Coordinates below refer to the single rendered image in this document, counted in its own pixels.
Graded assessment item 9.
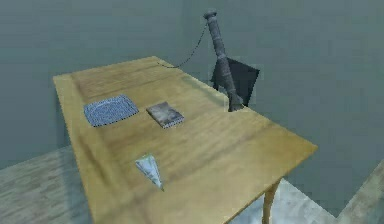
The light wooden table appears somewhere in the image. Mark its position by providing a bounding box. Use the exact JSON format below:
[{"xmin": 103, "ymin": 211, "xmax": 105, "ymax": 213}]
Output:
[{"xmin": 52, "ymin": 55, "xmax": 319, "ymax": 224}]

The grey floor lamp post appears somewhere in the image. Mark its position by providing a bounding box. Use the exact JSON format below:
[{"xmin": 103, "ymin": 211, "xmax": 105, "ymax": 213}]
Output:
[{"xmin": 203, "ymin": 9, "xmax": 245, "ymax": 113}]

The blue patterned square plate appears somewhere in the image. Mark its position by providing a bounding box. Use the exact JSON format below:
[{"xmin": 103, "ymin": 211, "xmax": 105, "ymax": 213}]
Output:
[{"xmin": 83, "ymin": 94, "xmax": 140, "ymax": 128}]

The pale triangular paper piece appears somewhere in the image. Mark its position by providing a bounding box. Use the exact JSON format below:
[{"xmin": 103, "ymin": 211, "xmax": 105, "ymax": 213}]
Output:
[{"xmin": 134, "ymin": 153, "xmax": 165, "ymax": 192}]

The thin black lamp chain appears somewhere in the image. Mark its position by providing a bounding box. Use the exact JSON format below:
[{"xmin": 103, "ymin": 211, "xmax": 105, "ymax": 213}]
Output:
[{"xmin": 156, "ymin": 22, "xmax": 209, "ymax": 70}]

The grey brown book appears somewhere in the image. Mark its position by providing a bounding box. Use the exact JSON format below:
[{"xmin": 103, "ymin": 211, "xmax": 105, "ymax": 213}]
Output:
[{"xmin": 145, "ymin": 101, "xmax": 185, "ymax": 130}]

